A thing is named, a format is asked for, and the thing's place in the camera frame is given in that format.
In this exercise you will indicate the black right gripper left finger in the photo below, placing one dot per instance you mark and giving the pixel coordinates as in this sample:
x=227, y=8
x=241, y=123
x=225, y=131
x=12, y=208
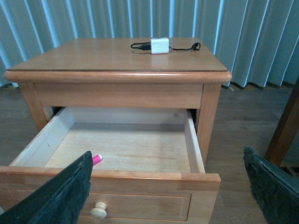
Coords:
x=59, y=201

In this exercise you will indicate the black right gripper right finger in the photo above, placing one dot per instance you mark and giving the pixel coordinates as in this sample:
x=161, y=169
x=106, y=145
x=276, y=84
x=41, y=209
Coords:
x=275, y=191

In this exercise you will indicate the pink marker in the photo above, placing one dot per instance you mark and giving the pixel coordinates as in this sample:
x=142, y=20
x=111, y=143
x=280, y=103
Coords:
x=97, y=159

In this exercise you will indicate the wooden drawer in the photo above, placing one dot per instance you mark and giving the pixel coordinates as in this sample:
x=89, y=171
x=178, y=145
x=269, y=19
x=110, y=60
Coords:
x=152, y=171

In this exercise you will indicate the top drawer round knob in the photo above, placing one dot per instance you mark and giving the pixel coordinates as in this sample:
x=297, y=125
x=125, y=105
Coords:
x=99, y=211

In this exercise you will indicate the dark wooden furniture leg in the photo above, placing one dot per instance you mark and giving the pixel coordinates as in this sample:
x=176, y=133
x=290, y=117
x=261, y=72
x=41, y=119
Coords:
x=286, y=130

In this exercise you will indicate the grey pleated curtain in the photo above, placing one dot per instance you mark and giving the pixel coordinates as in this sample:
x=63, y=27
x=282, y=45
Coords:
x=257, y=40

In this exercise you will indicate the wooden nightstand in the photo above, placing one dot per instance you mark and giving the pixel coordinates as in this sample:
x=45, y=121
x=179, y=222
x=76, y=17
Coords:
x=107, y=72

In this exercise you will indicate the white power adapter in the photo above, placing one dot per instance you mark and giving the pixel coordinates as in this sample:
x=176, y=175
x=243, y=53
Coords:
x=159, y=45

